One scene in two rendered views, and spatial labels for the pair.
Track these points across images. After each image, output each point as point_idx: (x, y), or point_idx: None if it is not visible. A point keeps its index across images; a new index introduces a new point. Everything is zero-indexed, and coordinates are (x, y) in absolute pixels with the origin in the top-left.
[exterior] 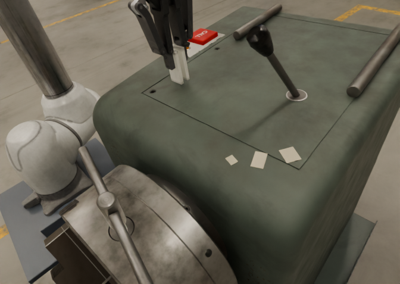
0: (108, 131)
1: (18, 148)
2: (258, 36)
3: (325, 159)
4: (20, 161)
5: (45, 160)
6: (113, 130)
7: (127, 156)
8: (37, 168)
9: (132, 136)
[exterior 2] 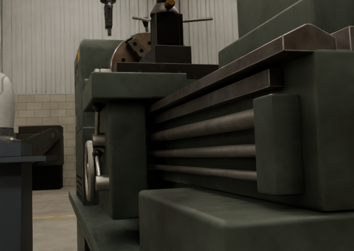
0: (99, 46)
1: (2, 76)
2: (147, 18)
3: None
4: (3, 84)
5: (13, 93)
6: (104, 43)
7: (110, 55)
8: (11, 95)
9: (116, 42)
